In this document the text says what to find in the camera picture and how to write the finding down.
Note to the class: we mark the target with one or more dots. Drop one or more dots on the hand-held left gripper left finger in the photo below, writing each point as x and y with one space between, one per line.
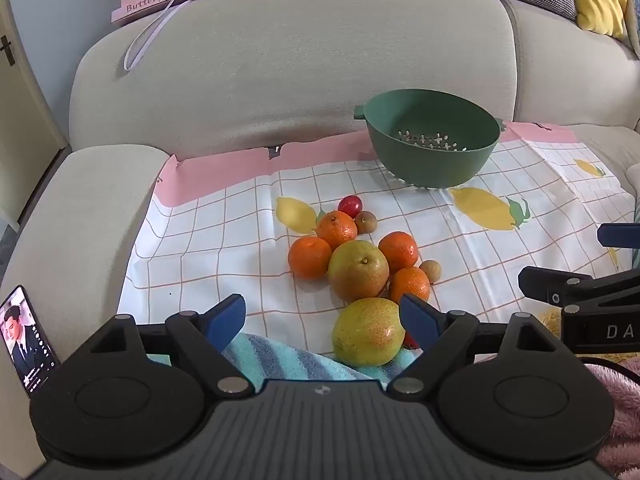
227 315

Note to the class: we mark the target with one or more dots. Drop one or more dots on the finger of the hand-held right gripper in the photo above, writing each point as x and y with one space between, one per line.
620 236
550 284

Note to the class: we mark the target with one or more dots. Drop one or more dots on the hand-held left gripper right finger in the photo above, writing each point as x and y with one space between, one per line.
420 317

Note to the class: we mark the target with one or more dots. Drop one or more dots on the red cherry tomato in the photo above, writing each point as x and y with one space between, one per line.
410 341
349 205

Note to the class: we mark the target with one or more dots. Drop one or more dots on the orange tangerine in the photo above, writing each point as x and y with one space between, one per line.
398 251
336 230
409 284
310 257

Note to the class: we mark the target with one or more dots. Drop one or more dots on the small brown longan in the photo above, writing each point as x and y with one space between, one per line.
366 222
430 271

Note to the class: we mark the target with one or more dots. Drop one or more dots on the yellow green pear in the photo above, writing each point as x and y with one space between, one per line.
368 331

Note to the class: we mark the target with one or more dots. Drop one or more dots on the large yellow-green apple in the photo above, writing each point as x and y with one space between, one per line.
358 270

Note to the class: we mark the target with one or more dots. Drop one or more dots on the green colander bowl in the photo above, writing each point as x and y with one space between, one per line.
425 160

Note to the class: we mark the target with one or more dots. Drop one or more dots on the yellow fluffy plush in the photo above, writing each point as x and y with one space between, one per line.
548 319

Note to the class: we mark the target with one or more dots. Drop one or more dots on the checked lemon print cloth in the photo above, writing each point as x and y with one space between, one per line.
225 260

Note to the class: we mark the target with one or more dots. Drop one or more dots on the pink fluffy blanket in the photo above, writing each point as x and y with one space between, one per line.
625 410

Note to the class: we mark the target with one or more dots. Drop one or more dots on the person's left leg striped pants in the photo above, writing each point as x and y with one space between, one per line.
300 360

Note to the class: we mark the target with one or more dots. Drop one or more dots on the smartphone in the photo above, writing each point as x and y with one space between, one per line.
25 342

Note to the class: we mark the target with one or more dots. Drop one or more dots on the light patterned cushion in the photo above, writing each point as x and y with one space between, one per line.
634 15

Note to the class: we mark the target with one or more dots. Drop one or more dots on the beige sofa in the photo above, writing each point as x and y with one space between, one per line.
300 70

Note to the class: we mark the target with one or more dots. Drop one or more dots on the cream door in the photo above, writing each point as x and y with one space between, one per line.
25 135

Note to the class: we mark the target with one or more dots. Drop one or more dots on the pink box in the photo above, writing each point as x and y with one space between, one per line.
150 2

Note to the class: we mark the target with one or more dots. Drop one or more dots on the dark cross ornament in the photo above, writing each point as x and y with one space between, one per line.
7 50

